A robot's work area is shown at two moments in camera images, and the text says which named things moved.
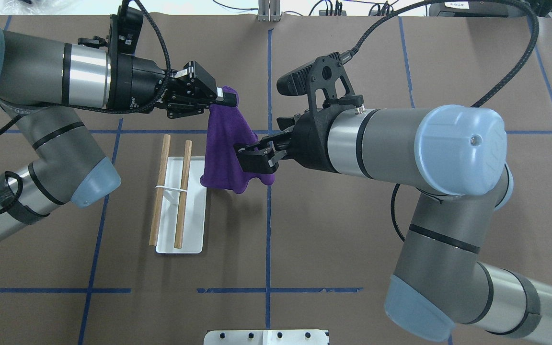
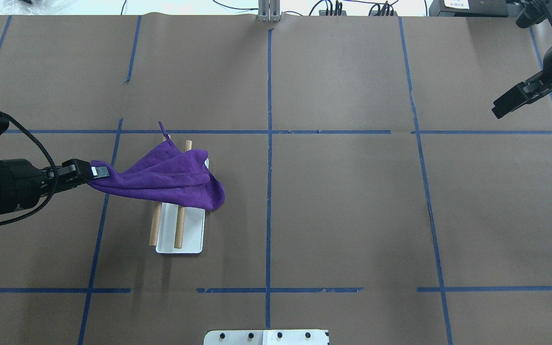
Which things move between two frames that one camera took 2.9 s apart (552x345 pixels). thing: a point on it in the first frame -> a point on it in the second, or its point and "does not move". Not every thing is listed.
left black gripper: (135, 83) -> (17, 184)
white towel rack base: (194, 217) does not move
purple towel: (227, 127) -> (168, 173)
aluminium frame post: (269, 11) does not move
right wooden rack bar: (183, 194) does not move
